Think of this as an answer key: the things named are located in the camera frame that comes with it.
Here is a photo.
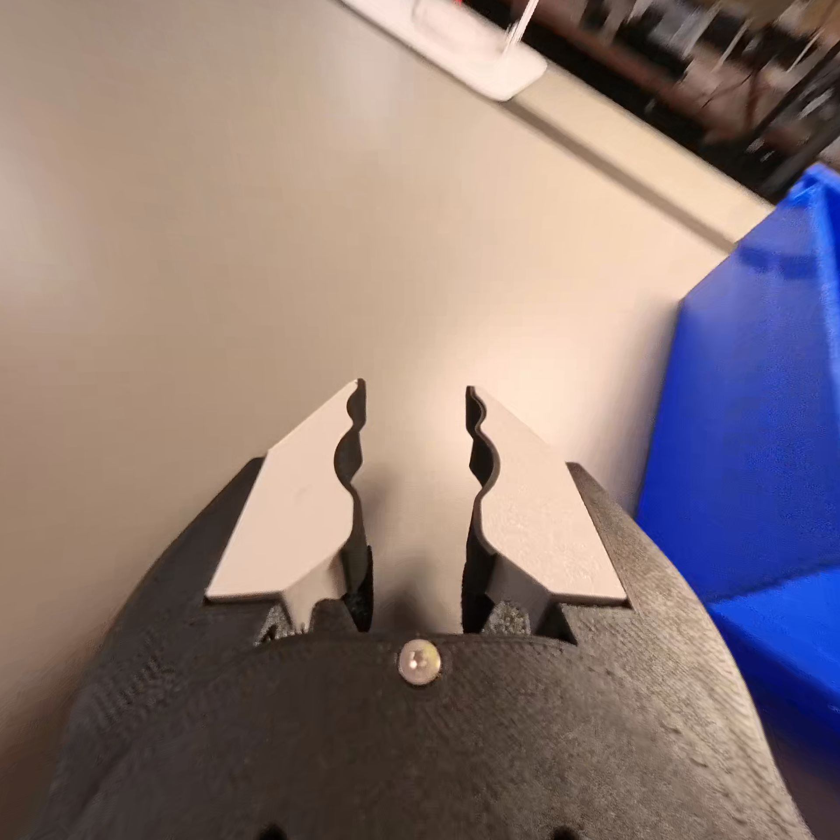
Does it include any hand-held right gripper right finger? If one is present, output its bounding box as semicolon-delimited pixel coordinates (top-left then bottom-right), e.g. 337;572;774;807
461;386;629;635

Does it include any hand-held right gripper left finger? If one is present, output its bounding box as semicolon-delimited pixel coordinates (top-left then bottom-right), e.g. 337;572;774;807
203;379;373;632

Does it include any blue plastic bin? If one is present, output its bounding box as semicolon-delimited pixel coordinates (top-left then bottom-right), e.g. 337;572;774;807
635;163;840;798

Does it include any white document stand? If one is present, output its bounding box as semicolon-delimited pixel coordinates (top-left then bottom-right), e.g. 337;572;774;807
340;0;549;102

